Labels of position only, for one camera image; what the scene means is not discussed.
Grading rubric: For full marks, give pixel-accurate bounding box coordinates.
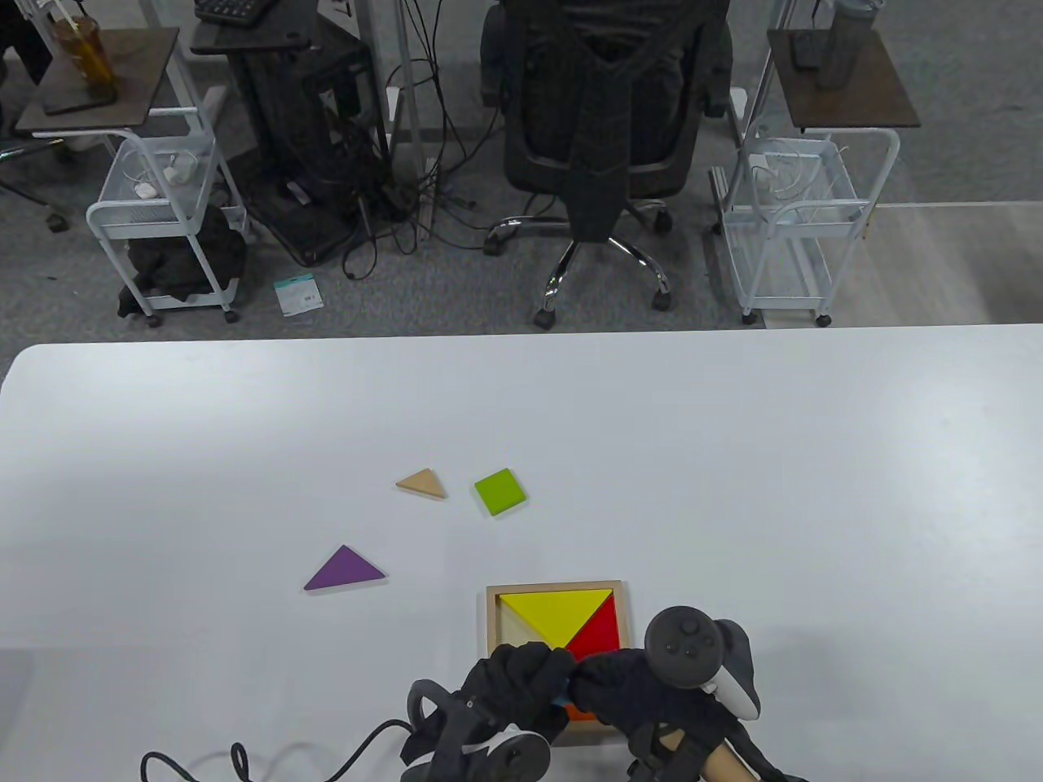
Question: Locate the person's right hand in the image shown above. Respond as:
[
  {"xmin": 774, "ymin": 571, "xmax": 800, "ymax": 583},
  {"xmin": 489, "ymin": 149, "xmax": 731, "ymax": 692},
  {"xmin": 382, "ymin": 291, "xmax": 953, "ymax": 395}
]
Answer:
[{"xmin": 566, "ymin": 649, "xmax": 734, "ymax": 738}]

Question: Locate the person's left hand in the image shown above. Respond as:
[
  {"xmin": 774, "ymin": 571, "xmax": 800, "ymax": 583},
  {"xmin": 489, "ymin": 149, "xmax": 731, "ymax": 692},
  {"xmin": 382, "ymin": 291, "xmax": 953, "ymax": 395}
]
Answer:
[{"xmin": 440, "ymin": 641, "xmax": 578, "ymax": 746}]

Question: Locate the wooden square tray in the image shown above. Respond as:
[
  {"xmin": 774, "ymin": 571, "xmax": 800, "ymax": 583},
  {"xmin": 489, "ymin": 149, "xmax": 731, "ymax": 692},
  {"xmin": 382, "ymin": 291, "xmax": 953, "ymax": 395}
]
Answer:
[{"xmin": 486, "ymin": 581, "xmax": 631, "ymax": 748}]

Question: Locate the red large triangle tangram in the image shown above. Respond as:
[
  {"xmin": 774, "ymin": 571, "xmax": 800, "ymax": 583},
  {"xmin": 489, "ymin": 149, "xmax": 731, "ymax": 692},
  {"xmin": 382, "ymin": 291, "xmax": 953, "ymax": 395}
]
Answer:
[{"xmin": 562, "ymin": 599, "xmax": 628, "ymax": 665}]

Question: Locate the yellow large triangle tangram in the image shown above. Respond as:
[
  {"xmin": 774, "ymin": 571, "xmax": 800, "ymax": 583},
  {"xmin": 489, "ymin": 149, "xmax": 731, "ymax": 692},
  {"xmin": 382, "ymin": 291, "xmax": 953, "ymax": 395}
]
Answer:
[{"xmin": 499, "ymin": 591, "xmax": 614, "ymax": 652}]

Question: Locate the green square tangram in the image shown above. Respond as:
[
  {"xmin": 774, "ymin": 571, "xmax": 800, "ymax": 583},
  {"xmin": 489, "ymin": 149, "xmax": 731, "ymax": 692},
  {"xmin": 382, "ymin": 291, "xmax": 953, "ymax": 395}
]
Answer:
[{"xmin": 474, "ymin": 468, "xmax": 527, "ymax": 517}]

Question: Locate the purple triangle tangram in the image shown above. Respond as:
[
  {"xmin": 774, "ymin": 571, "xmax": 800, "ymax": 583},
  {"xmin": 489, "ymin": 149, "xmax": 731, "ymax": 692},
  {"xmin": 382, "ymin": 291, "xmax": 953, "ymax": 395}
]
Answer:
[{"xmin": 304, "ymin": 544, "xmax": 387, "ymax": 592}]

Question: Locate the natural wood triangle tangram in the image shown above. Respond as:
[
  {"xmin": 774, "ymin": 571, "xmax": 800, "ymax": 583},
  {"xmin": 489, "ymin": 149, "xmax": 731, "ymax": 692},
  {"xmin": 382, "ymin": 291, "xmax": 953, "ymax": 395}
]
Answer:
[{"xmin": 396, "ymin": 468, "xmax": 448, "ymax": 501}]

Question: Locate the person's right forearm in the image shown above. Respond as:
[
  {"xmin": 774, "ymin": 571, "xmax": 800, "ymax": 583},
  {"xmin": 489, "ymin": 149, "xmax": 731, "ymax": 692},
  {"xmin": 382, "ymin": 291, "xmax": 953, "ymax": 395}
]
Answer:
[{"xmin": 652, "ymin": 727, "xmax": 783, "ymax": 782}]

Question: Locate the white packet teal edge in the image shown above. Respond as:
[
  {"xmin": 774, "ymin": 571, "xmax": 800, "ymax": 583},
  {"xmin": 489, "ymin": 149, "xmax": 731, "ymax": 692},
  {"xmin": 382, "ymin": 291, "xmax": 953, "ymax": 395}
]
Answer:
[{"xmin": 273, "ymin": 275, "xmax": 325, "ymax": 317}]

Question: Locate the black bag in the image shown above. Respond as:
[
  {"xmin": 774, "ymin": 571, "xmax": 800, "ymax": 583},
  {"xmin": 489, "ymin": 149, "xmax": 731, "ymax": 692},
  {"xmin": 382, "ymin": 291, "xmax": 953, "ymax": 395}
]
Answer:
[{"xmin": 117, "ymin": 204, "xmax": 249, "ymax": 319}]

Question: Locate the black mesh office chair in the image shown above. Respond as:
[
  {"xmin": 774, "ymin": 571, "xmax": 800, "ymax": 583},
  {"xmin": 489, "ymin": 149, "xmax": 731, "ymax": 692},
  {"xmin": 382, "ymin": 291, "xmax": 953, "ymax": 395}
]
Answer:
[{"xmin": 479, "ymin": 0, "xmax": 734, "ymax": 331}]

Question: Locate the black computer tower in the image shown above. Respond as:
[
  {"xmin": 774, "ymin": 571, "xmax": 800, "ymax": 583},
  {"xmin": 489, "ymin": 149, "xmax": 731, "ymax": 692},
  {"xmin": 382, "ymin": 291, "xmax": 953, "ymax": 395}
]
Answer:
[{"xmin": 231, "ymin": 41, "xmax": 390, "ymax": 266}]

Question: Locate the white desk leg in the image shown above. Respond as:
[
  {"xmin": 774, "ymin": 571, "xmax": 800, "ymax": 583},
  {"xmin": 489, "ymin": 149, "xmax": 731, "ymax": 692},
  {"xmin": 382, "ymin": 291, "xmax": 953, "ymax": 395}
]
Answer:
[{"xmin": 394, "ymin": 0, "xmax": 426, "ymax": 160}]

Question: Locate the brown side table top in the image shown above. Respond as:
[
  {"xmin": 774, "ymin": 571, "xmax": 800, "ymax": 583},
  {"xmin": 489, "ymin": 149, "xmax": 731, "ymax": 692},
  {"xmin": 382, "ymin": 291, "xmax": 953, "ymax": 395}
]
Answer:
[
  {"xmin": 15, "ymin": 26, "xmax": 180, "ymax": 133},
  {"xmin": 766, "ymin": 29, "xmax": 922, "ymax": 131}
]

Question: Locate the black chair base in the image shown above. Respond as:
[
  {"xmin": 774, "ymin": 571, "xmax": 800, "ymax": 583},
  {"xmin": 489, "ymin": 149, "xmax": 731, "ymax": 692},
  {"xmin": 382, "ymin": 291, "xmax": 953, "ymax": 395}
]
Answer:
[{"xmin": 0, "ymin": 175, "xmax": 73, "ymax": 235}]

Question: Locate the grey metal bottle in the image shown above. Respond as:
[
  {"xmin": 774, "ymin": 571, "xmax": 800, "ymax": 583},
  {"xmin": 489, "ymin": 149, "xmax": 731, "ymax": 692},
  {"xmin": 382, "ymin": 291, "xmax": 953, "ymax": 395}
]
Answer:
[{"xmin": 817, "ymin": 0, "xmax": 879, "ymax": 89}]

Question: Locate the dark desk top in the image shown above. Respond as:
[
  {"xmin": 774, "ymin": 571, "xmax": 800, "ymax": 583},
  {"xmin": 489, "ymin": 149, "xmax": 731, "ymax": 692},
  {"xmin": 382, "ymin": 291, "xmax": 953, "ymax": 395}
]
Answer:
[{"xmin": 190, "ymin": 15, "xmax": 315, "ymax": 56}]

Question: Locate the black keyboard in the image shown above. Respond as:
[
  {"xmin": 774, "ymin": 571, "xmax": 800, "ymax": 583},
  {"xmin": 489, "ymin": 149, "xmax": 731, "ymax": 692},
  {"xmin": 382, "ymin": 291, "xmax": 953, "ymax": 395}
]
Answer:
[{"xmin": 194, "ymin": 0, "xmax": 276, "ymax": 25}]

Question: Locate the black phone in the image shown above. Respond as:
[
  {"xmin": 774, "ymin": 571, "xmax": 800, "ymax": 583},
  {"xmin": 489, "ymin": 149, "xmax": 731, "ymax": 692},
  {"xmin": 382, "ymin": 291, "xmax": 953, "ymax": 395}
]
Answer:
[{"xmin": 42, "ymin": 81, "xmax": 119, "ymax": 116}]

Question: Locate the amber drink cup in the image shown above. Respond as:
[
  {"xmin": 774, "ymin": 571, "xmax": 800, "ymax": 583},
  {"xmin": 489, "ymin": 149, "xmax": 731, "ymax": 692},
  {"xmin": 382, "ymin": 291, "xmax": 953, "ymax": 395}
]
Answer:
[{"xmin": 49, "ymin": 12, "xmax": 117, "ymax": 103}]

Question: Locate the black glove cable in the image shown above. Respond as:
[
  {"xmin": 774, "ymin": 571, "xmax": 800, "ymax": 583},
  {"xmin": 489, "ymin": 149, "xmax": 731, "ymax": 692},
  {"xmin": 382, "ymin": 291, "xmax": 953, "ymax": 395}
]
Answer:
[{"xmin": 140, "ymin": 717, "xmax": 416, "ymax": 782}]

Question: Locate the tangle of black cables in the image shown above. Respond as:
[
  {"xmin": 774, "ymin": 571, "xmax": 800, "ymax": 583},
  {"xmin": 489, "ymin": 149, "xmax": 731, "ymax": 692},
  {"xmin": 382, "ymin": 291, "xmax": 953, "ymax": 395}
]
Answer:
[{"xmin": 342, "ymin": 0, "xmax": 506, "ymax": 282}]

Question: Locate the white wire rolling cart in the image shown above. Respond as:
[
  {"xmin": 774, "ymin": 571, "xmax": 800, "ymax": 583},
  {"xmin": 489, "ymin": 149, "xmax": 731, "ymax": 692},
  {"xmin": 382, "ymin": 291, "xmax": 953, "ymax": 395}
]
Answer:
[
  {"xmin": 86, "ymin": 106, "xmax": 252, "ymax": 328},
  {"xmin": 711, "ymin": 122, "xmax": 902, "ymax": 328}
]

